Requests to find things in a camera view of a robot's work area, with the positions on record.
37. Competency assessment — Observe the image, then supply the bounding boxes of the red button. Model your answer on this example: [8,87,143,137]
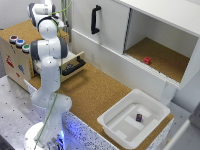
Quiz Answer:
[9,34,19,44]

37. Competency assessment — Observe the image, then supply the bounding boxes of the white sliding door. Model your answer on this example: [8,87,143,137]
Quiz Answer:
[71,0,131,56]

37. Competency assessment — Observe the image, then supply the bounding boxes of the white cabinet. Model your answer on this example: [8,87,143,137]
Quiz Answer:
[68,0,200,108]

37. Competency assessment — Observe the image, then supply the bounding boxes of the wooden drawer box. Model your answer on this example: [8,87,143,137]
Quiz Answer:
[0,19,72,92]

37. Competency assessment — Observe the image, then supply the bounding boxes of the purple block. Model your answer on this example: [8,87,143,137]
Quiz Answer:
[135,113,144,122]

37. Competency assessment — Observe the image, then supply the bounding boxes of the black door handle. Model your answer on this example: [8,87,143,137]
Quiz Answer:
[90,4,102,36]

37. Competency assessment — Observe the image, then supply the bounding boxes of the blue button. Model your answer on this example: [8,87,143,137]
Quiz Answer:
[15,38,26,48]

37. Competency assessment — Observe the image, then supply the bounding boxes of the white plastic box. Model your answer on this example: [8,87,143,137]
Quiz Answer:
[96,88,172,150]

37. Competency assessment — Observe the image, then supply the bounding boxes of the green cable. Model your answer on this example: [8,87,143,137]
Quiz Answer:
[33,0,74,150]

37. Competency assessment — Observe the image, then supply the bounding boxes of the wooden drawer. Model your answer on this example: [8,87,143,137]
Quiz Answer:
[33,49,87,83]

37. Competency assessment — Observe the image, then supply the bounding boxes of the pink block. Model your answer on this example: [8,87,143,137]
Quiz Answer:
[143,56,152,65]

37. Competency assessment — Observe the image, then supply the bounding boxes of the black drawer handle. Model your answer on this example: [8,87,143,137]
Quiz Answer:
[61,55,87,77]

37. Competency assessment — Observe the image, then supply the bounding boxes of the green button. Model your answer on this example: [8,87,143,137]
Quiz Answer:
[21,44,31,54]

